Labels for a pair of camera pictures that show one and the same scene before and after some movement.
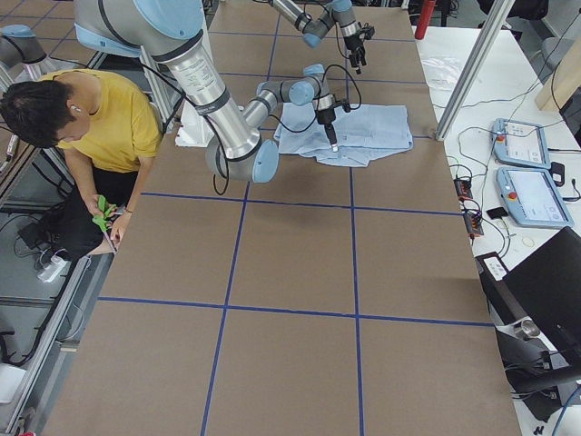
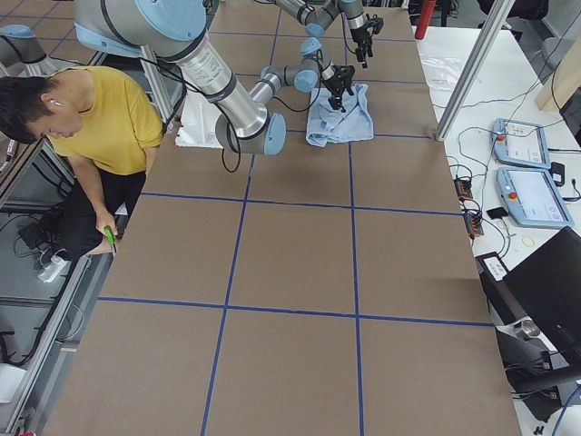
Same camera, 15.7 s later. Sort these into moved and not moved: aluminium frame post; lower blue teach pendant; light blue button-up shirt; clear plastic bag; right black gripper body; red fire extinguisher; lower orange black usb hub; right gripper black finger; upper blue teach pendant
Moved: right black gripper body; right gripper black finger; light blue button-up shirt
Not moved: aluminium frame post; clear plastic bag; lower blue teach pendant; lower orange black usb hub; red fire extinguisher; upper blue teach pendant
